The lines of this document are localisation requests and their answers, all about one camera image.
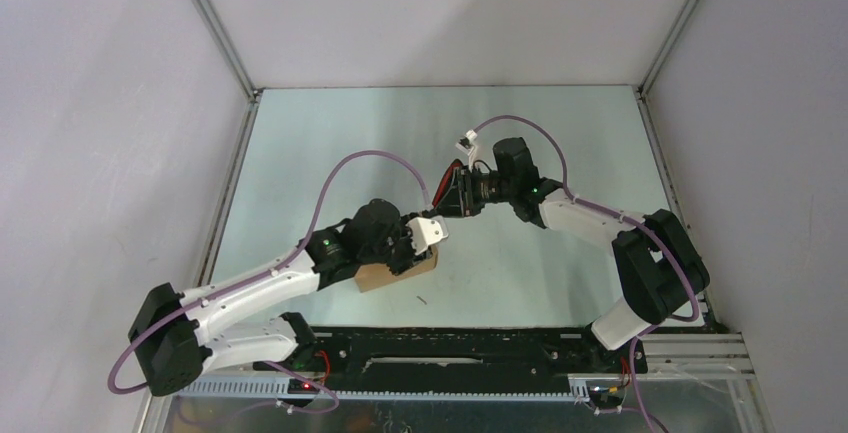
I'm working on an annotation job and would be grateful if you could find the red black utility knife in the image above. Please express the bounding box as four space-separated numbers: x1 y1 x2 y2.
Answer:
432 159 464 207

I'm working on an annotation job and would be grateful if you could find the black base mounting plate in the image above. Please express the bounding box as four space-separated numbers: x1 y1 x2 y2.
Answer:
280 321 648 395

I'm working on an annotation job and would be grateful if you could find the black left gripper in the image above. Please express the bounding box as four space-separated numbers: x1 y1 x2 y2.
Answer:
360 213 433 276

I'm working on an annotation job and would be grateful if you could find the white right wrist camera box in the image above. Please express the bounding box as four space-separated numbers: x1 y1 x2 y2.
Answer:
455 129 480 168

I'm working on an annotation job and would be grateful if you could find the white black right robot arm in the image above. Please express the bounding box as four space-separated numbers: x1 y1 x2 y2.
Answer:
433 132 710 371

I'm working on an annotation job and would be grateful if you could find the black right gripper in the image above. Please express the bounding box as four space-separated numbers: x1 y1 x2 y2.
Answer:
434 165 516 218

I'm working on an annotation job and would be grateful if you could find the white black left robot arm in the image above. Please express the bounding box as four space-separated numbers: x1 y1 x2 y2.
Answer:
128 199 449 397

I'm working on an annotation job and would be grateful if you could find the aluminium frame rail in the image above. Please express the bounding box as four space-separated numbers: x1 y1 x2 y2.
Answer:
137 326 774 432

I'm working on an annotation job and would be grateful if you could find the brown cardboard express box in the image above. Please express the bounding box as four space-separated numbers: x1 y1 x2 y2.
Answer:
353 247 439 293

